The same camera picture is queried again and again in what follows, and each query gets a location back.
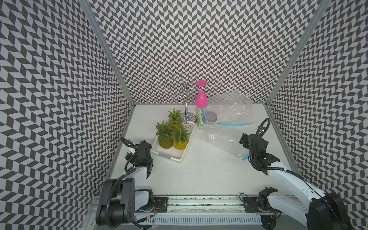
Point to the grey round bowl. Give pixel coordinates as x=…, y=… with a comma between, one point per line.
x=211, y=117

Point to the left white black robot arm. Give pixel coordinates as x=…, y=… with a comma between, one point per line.
x=119, y=199

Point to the yellow toy pineapple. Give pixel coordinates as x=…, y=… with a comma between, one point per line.
x=175, y=119

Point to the chrome wire cup stand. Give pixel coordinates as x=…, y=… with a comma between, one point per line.
x=183, y=86

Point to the pink plastic wine glass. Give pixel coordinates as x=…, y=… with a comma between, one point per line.
x=201, y=98

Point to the zip-top bag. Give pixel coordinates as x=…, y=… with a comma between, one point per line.
x=227, y=139
x=232, y=107
x=225, y=124

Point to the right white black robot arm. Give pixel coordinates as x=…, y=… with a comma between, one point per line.
x=312, y=207

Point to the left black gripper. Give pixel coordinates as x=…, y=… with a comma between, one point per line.
x=135, y=161

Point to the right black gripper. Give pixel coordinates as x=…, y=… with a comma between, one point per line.
x=245, y=144

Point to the green small boxes strip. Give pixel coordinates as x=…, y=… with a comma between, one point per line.
x=199, y=118

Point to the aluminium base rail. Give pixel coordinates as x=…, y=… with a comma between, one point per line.
x=205, y=205

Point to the white perforated plastic basket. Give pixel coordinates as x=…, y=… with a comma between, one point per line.
x=172, y=153

